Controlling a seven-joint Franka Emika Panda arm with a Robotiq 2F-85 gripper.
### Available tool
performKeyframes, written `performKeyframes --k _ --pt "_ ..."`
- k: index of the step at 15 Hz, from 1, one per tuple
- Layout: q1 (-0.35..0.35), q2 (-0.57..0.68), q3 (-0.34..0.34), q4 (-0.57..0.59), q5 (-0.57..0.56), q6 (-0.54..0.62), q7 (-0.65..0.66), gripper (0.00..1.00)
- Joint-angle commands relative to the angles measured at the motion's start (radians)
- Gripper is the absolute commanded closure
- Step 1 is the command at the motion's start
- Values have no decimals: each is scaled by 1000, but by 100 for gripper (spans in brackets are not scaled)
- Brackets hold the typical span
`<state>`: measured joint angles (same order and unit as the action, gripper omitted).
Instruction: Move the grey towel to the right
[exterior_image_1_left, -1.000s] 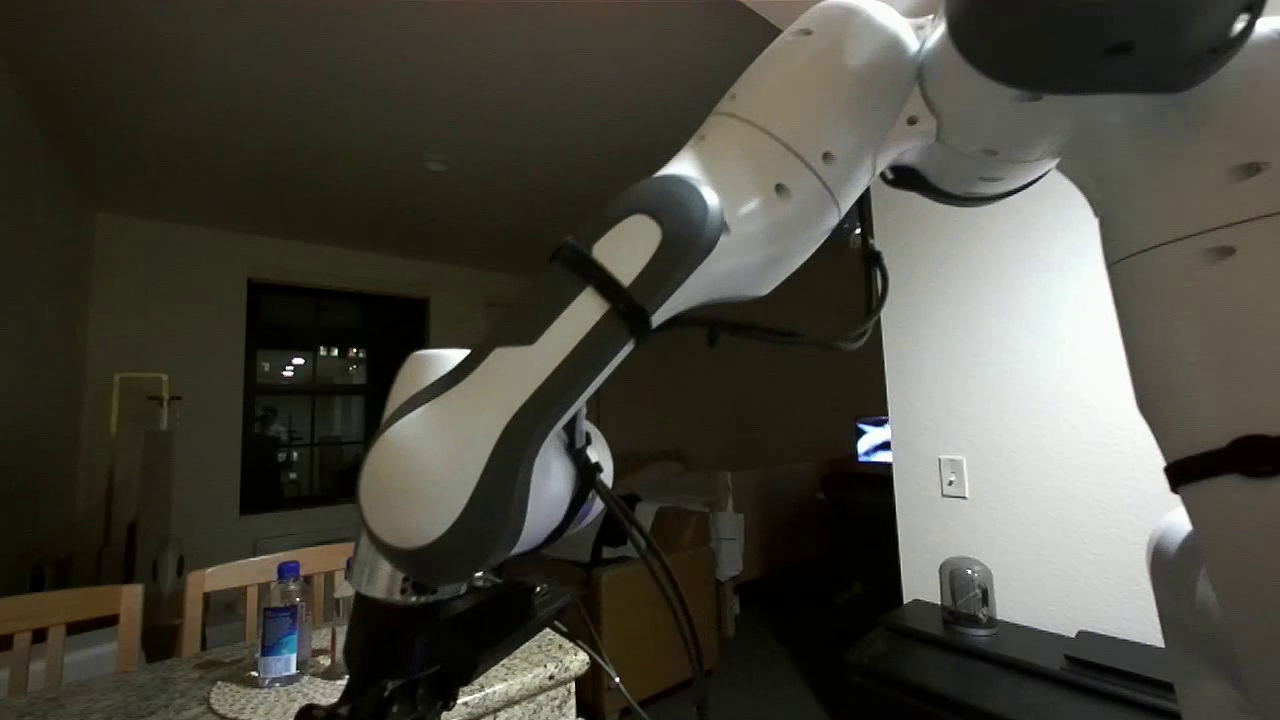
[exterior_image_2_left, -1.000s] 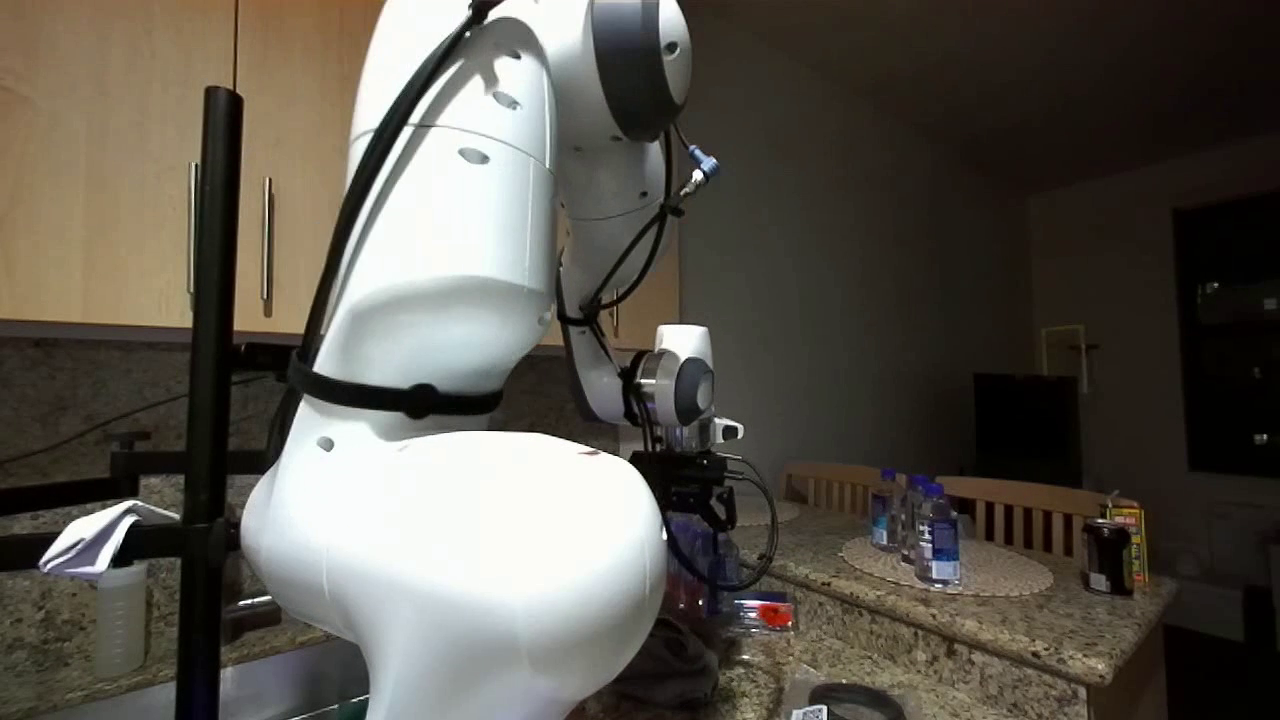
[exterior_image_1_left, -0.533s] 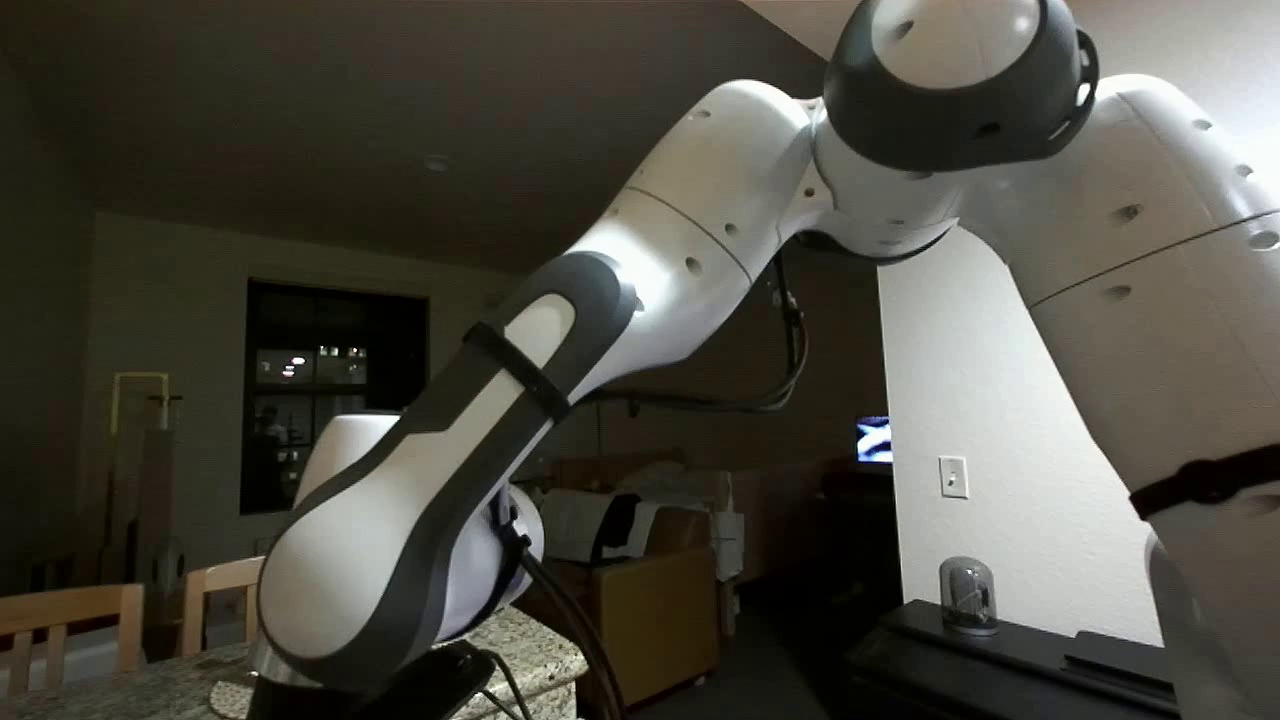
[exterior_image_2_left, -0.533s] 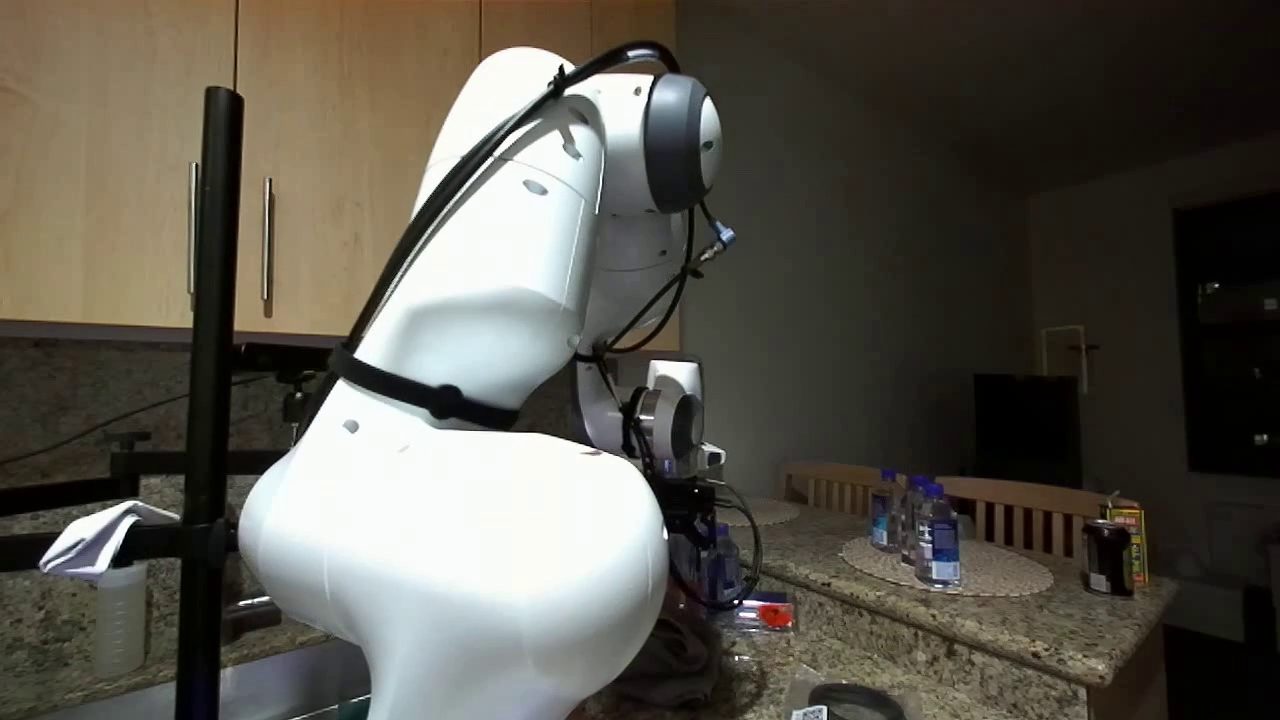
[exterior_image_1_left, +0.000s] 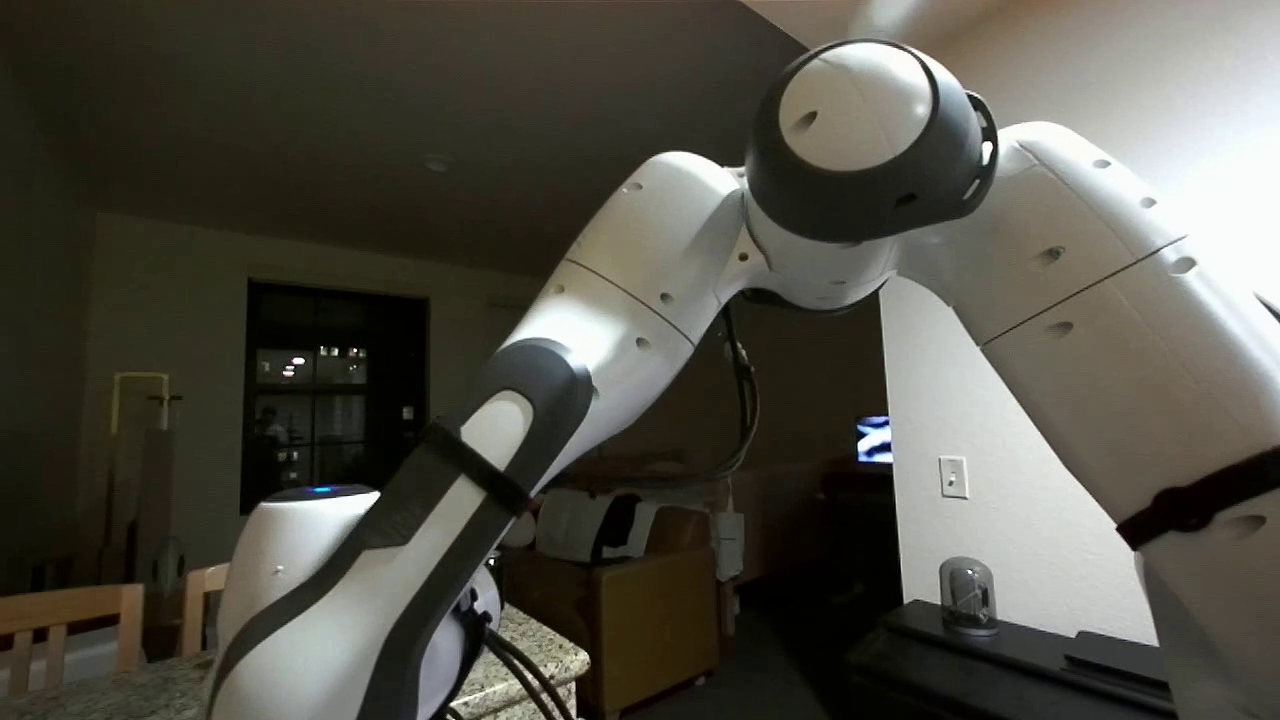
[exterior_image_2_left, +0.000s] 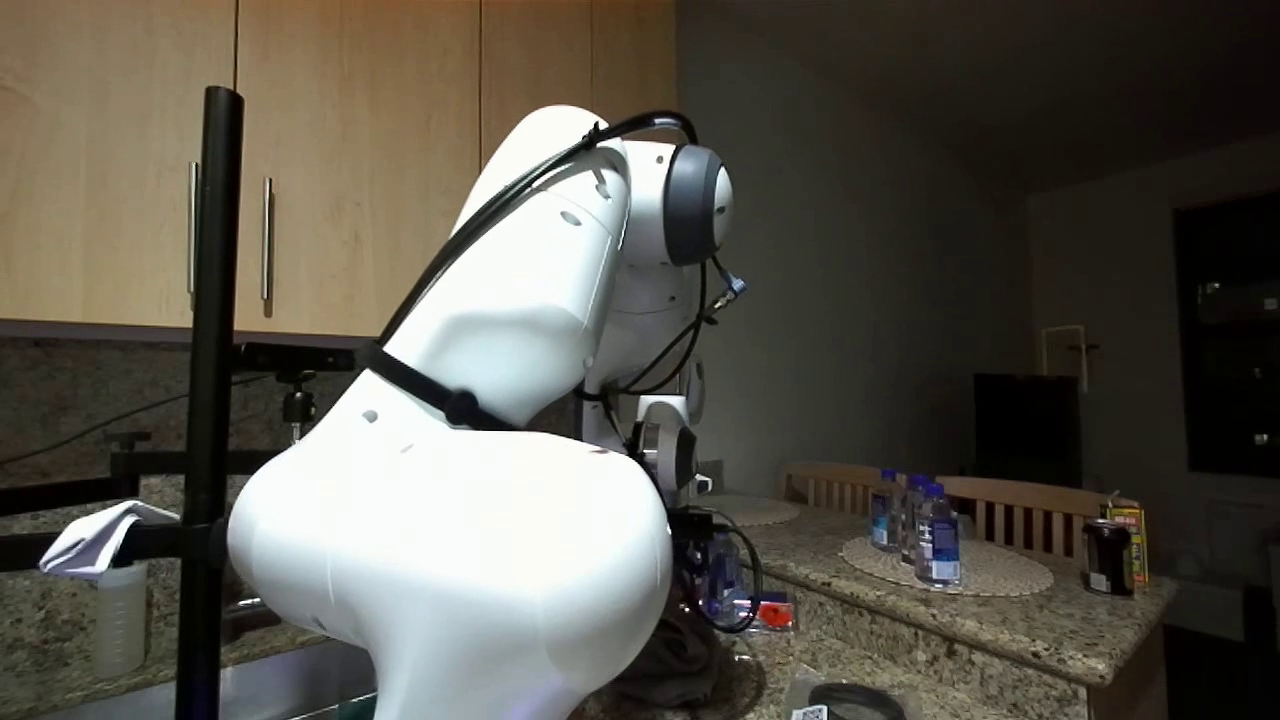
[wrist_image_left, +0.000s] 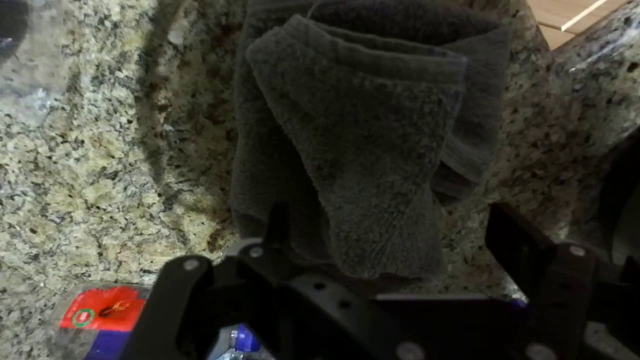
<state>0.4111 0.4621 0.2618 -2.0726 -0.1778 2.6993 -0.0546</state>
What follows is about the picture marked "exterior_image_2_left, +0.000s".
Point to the black television screen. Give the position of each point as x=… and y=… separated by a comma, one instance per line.
x=1026, y=430

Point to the white crumpled cloth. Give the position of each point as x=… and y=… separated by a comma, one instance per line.
x=100, y=534

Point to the small red item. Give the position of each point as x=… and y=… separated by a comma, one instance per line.
x=776, y=613

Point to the light wooden cabinet door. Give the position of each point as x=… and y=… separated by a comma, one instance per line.
x=94, y=163
x=575, y=55
x=362, y=144

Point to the light wooden chair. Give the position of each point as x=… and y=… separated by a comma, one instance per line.
x=1026, y=515
x=829, y=486

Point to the black horizontal clamp bar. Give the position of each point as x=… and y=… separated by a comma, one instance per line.
x=80, y=499

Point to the black vertical pole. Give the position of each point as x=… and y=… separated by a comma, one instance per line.
x=208, y=402

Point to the white frame stand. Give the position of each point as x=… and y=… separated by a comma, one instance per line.
x=1066, y=351

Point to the black round item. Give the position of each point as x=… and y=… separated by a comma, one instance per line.
x=854, y=703

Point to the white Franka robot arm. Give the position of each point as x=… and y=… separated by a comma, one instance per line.
x=480, y=534

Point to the grey towel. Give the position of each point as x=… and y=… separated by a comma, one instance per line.
x=704, y=660

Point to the yellow carton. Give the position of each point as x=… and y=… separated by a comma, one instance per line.
x=1133, y=542

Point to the dark window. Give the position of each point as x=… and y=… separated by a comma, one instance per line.
x=1234, y=334

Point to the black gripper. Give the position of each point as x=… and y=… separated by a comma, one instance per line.
x=696, y=549

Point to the clear water bottle blue cap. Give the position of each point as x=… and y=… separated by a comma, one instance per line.
x=913, y=522
x=940, y=542
x=882, y=515

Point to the white plastic container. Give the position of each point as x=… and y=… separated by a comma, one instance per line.
x=116, y=620

